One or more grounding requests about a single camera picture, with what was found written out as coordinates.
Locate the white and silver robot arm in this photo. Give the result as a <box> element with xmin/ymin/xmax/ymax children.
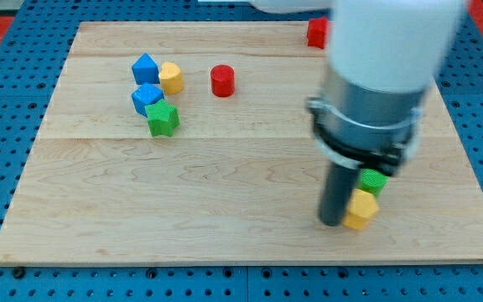
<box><xmin>252</xmin><ymin>0</ymin><xmax>468</xmax><ymax>176</ymax></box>

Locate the green star block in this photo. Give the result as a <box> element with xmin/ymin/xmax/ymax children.
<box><xmin>145</xmin><ymin>99</ymin><xmax>179</xmax><ymax>137</ymax></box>

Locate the yellow hexagon block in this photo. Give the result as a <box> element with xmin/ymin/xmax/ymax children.
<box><xmin>342</xmin><ymin>189</ymin><xmax>379</xmax><ymax>231</ymax></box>

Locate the light wooden board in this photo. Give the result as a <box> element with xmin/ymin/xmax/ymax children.
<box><xmin>0</xmin><ymin>22</ymin><xmax>483</xmax><ymax>267</ymax></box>

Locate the red cylinder block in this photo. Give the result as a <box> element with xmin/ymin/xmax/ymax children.
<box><xmin>210</xmin><ymin>65</ymin><xmax>235</xmax><ymax>97</ymax></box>

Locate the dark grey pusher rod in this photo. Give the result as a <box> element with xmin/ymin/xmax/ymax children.
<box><xmin>318</xmin><ymin>163</ymin><xmax>360</xmax><ymax>227</ymax></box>

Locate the blue cube block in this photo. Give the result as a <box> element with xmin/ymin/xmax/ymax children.
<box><xmin>131</xmin><ymin>83</ymin><xmax>164</xmax><ymax>117</ymax></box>

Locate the blue triangle block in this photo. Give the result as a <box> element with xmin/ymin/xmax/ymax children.
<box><xmin>132</xmin><ymin>53</ymin><xmax>159</xmax><ymax>85</ymax></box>

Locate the green cylinder block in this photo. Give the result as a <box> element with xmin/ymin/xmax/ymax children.
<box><xmin>357</xmin><ymin>169</ymin><xmax>388</xmax><ymax>197</ymax></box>

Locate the red block at board edge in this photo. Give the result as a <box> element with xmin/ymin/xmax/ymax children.
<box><xmin>306</xmin><ymin>17</ymin><xmax>330</xmax><ymax>49</ymax></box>

